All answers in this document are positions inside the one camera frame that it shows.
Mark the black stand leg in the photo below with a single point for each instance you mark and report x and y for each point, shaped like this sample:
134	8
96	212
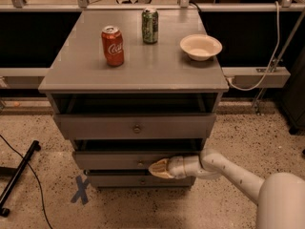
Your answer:
4	212

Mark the grey bottom drawer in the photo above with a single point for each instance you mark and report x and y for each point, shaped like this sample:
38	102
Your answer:
133	178

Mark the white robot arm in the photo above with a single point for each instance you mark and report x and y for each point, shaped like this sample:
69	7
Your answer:
280	198

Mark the grey metal rail frame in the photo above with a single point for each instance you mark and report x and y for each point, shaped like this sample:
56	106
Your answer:
260	77

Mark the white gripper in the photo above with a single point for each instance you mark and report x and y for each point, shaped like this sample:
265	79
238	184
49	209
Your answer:
176	168

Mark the grey top drawer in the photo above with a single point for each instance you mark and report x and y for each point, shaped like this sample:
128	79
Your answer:
134	126

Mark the green soda can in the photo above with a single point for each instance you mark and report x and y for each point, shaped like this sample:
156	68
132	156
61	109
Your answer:
149	25

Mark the grey wooden drawer cabinet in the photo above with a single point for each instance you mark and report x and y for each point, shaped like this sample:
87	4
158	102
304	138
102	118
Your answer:
124	104

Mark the grey drawer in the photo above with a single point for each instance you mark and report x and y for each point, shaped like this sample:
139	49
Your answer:
123	154
134	126
133	178

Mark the red cola can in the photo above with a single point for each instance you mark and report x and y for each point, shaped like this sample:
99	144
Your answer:
112	41

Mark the dark cabinet at right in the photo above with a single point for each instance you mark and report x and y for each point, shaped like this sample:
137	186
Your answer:
293	96

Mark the white bowl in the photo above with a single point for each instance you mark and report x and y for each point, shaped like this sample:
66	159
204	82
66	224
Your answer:
200	47

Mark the blue tape cross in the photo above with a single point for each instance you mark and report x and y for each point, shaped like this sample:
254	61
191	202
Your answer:
81	194

